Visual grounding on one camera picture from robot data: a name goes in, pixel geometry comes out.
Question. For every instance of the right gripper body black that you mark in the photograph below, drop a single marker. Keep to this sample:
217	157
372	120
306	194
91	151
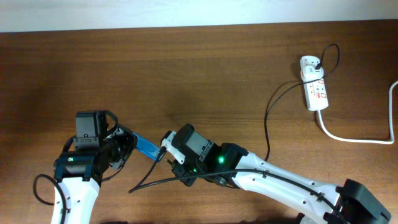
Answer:
196	164

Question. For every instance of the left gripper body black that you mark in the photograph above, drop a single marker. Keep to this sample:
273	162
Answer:
119	146

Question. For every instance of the blue Samsung Galaxy smartphone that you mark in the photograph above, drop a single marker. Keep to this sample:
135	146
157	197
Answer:
146	147

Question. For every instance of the white power strip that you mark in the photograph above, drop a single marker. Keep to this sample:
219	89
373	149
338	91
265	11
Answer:
315	91

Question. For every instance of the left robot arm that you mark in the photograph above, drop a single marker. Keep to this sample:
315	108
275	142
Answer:
74	197

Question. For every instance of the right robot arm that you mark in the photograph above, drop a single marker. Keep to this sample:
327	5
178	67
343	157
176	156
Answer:
231	165

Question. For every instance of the white USB charger plug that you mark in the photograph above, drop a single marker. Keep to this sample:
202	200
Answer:
309	71

